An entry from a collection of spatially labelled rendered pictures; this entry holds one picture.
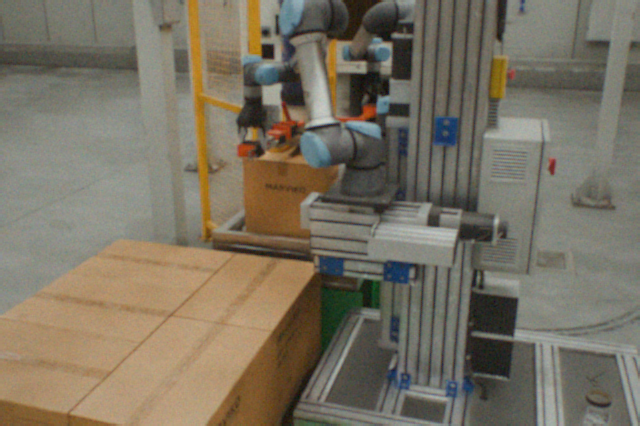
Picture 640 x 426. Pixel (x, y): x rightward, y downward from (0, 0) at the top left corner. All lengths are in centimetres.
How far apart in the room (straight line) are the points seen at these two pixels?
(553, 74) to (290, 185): 875
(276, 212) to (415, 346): 90
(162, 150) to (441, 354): 209
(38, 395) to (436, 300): 136
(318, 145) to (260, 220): 106
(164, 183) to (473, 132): 220
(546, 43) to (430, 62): 924
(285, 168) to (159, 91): 118
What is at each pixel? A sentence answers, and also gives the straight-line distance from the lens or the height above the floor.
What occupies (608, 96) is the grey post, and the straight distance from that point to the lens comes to 546.
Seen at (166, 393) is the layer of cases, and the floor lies 54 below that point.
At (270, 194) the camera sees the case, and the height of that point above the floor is 79.
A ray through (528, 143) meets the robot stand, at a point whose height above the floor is 122.
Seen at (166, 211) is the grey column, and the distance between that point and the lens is 400.
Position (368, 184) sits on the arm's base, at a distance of 212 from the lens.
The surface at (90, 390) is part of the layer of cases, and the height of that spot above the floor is 54.
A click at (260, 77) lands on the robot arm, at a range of 240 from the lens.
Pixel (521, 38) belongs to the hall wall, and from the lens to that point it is 1139.
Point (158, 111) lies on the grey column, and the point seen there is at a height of 99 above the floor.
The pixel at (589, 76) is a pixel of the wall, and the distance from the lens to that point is 1136.
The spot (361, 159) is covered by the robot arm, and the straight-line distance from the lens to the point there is 211.
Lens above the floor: 172
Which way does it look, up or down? 20 degrees down
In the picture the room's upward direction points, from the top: straight up
